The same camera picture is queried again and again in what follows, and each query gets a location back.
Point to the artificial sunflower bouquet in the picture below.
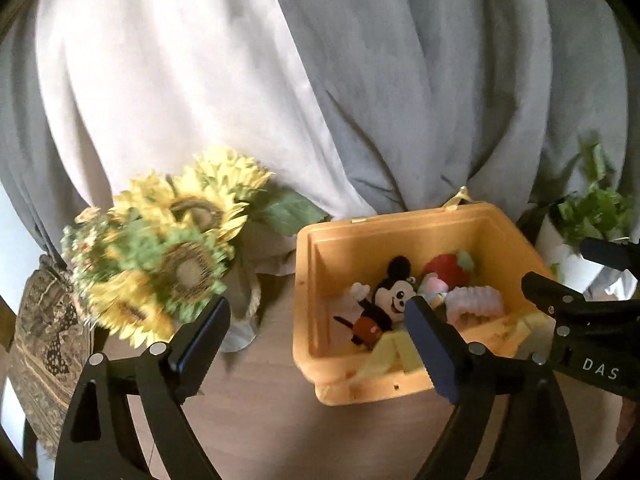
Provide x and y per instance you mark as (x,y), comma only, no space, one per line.
(165,255)

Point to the pastel ice cream plush toy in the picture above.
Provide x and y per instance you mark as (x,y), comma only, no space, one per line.
(434,290)

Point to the mouse plush toy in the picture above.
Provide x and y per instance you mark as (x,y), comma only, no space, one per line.
(385,300)

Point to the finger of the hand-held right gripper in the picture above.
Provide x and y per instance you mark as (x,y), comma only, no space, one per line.
(550,297)
(607,254)

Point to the strawberry cupcake plush toy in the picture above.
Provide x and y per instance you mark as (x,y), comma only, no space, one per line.
(450,267)

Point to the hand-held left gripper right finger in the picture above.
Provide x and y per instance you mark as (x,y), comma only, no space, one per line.
(432,355)

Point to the green potted plant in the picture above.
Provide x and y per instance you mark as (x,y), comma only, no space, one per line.
(597,210)

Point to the grey curtain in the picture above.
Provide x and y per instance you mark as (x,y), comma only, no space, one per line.
(425,85)

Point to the white cloth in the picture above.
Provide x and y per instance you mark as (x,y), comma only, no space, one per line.
(239,336)

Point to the patterned chair cushion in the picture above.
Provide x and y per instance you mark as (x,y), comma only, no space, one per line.
(45,350)

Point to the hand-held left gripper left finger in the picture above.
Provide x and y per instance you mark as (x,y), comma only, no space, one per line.
(197,350)

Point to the white plant pot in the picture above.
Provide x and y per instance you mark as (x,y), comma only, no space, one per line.
(550,240)

